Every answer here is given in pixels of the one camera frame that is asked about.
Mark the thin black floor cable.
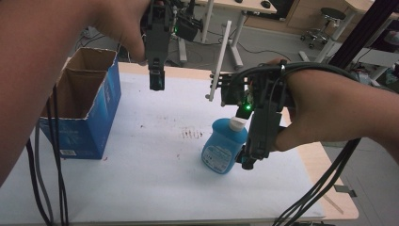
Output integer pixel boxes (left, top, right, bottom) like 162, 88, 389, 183
206, 29, 293, 63

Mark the grey tape piece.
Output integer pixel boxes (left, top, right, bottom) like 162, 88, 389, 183
332, 184, 358, 199

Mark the person's right hand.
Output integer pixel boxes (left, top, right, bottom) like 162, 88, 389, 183
266, 57, 368, 153

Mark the black stool on castors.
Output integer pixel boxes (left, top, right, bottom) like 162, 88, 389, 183
299, 7, 348, 50

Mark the white table mat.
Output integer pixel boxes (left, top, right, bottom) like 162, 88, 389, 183
0, 73, 326, 224

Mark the blue bottle with white cap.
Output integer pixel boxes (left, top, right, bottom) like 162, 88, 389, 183
200, 116, 249, 175

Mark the white-legged desk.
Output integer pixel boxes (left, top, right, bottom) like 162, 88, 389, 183
177, 0, 279, 72

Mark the blue cardboard box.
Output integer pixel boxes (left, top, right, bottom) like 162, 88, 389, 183
39, 46, 122, 161

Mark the black metal frame post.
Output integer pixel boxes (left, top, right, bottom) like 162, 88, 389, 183
328, 0, 399, 70

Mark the black cable bundle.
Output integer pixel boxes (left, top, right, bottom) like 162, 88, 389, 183
272, 137, 362, 226

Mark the person's left hand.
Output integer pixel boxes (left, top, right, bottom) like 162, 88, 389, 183
90, 0, 152, 66

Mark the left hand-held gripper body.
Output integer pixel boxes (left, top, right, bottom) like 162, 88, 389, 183
140, 0, 205, 64

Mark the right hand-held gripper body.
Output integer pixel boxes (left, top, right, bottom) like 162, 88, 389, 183
204, 20, 296, 164

